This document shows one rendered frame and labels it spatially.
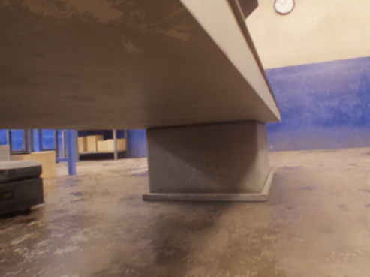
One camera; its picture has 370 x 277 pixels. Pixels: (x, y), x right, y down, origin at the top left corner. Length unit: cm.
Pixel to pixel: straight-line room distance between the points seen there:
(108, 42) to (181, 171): 144
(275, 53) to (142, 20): 497
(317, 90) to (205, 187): 368
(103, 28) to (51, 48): 5
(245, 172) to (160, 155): 46
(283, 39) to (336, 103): 131
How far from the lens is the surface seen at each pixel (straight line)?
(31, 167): 169
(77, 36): 18
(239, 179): 154
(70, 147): 338
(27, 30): 18
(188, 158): 159
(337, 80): 507
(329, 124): 500
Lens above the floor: 34
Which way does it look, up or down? 3 degrees up
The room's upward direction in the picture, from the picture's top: 4 degrees counter-clockwise
